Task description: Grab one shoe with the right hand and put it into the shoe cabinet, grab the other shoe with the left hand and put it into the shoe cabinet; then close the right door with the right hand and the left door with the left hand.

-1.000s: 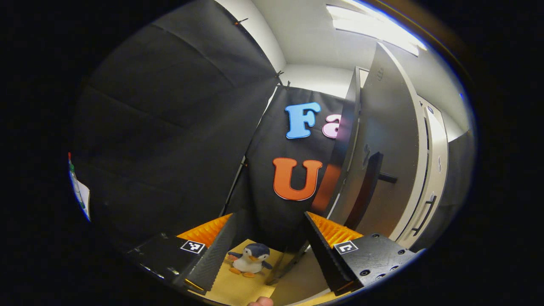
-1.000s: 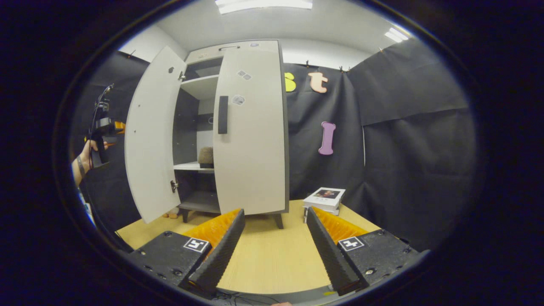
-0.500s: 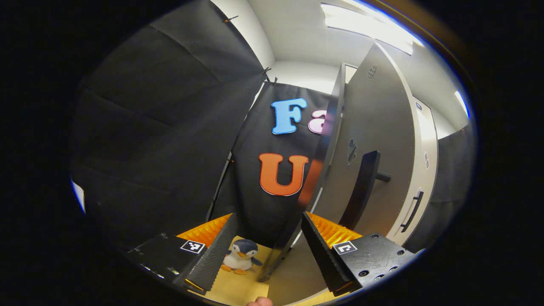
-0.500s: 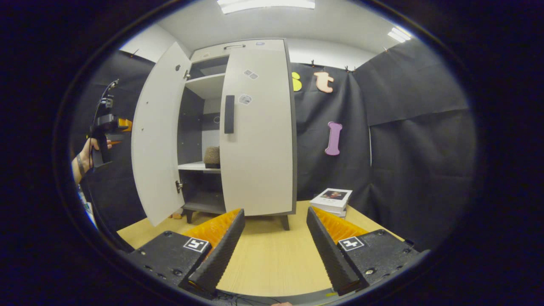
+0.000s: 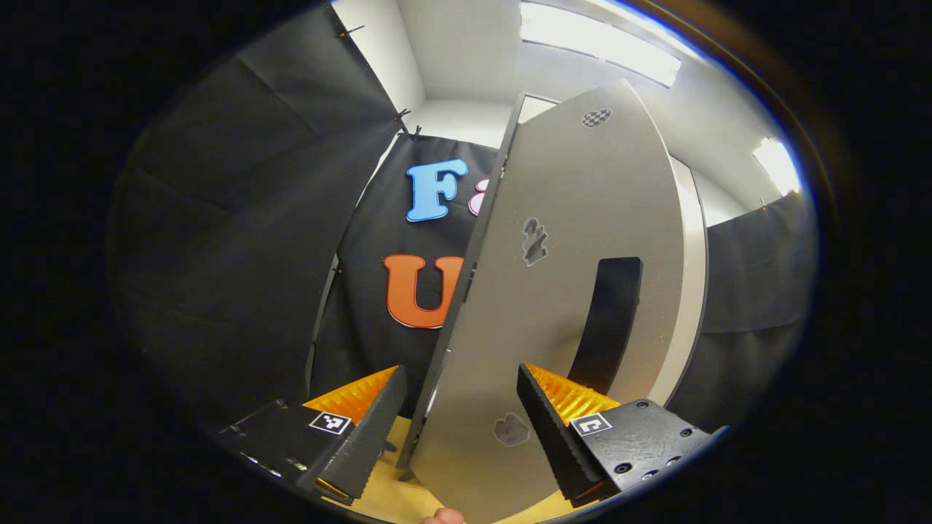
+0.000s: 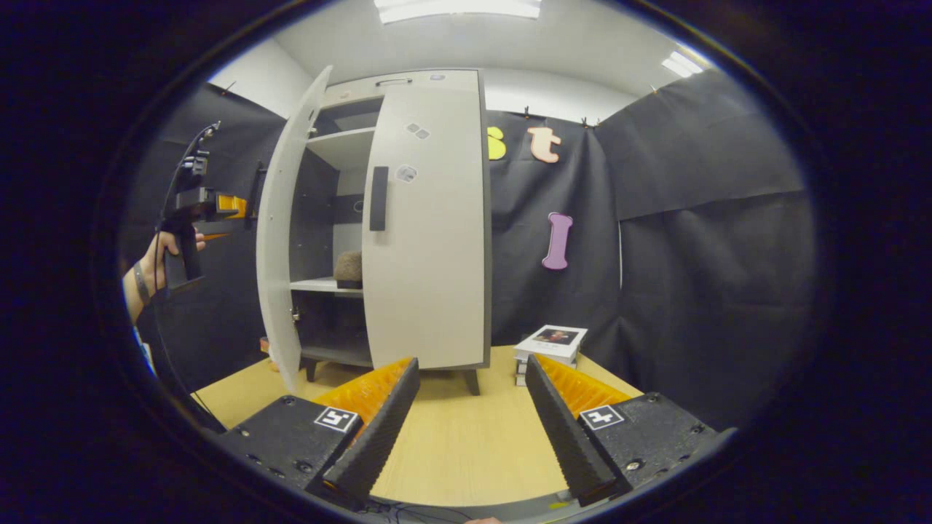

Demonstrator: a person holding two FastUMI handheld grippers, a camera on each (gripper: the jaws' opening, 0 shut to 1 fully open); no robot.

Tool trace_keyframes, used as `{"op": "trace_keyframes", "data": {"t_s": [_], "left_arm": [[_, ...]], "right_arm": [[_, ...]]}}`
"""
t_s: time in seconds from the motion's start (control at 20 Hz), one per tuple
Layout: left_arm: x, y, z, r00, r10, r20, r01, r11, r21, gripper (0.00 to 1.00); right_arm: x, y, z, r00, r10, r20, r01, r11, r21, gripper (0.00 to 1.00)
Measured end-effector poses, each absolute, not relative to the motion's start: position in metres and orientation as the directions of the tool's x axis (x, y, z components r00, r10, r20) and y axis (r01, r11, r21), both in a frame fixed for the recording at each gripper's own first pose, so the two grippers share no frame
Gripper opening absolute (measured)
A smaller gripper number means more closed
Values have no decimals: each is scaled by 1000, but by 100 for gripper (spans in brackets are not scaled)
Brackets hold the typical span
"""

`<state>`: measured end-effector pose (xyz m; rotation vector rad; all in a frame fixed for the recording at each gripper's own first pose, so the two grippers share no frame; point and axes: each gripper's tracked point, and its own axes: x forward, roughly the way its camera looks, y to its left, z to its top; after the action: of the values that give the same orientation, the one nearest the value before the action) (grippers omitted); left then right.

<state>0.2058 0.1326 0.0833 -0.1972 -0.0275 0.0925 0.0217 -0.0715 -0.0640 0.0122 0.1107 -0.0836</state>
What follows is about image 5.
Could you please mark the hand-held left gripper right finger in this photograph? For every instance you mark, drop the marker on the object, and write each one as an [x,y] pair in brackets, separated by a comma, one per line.
[553,437]

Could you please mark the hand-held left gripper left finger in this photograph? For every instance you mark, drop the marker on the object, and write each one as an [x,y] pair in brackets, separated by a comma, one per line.
[368,433]

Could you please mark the white cabinet door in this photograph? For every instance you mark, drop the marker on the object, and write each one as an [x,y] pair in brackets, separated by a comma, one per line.
[692,291]
[539,313]

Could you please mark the black backdrop cloth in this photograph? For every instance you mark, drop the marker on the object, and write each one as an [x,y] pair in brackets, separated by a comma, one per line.
[218,255]

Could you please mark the small ceiling light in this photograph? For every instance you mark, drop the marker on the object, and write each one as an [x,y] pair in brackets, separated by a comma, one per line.
[778,166]

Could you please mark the long ceiling light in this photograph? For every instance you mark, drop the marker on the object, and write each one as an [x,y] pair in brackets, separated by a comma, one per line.
[597,40]

